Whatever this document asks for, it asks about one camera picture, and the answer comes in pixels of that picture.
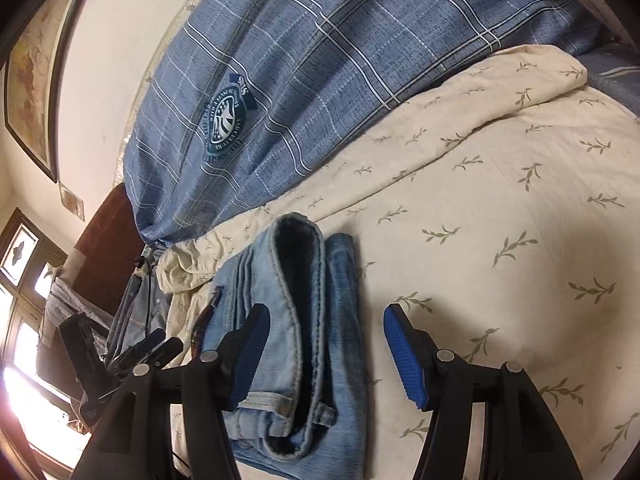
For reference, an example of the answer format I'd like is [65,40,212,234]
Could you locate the light blue denim pants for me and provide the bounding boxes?
[187,212,373,478]

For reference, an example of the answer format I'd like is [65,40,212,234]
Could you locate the blue plaid quilt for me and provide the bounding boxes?
[122,0,613,248]

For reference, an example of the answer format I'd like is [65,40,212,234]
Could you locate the wooden framed window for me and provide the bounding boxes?
[0,207,101,480]

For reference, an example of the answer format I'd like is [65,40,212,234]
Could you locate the dark framed wall picture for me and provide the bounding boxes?
[2,0,108,183]

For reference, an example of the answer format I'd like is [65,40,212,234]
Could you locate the brown wooden headboard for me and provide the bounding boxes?
[65,182,146,281]

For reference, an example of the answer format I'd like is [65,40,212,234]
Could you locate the grey-blue striped cloth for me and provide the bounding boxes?
[582,42,640,123]

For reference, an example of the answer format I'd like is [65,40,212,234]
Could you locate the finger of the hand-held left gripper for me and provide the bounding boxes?
[111,329,167,366]
[142,337,185,367]

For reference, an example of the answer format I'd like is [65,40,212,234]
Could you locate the cream leaf-print bedsheet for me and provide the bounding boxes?
[157,45,640,480]

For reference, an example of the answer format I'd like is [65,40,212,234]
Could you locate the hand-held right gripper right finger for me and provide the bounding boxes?
[382,302,583,480]

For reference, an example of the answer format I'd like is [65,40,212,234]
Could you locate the grey patterned blanket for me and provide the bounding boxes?
[107,260,173,361]

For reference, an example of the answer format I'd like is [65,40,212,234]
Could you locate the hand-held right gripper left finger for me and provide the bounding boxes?
[75,302,273,480]

